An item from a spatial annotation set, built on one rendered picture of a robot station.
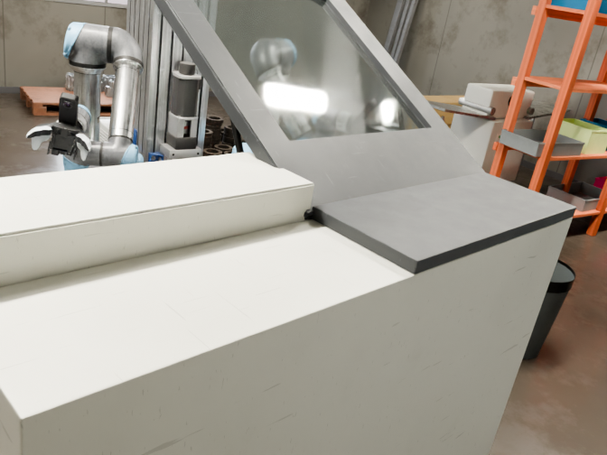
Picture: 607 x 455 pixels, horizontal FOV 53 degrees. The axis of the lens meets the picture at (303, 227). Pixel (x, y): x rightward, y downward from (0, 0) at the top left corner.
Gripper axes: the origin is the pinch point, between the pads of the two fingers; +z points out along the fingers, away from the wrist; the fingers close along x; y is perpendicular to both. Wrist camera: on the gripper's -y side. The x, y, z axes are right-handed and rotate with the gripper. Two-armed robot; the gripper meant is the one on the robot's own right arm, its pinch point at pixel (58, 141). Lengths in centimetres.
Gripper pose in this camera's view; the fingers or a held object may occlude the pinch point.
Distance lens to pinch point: 167.9
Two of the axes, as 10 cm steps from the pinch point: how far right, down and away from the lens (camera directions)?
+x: -9.4, -1.9, -2.7
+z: 1.7, 4.1, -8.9
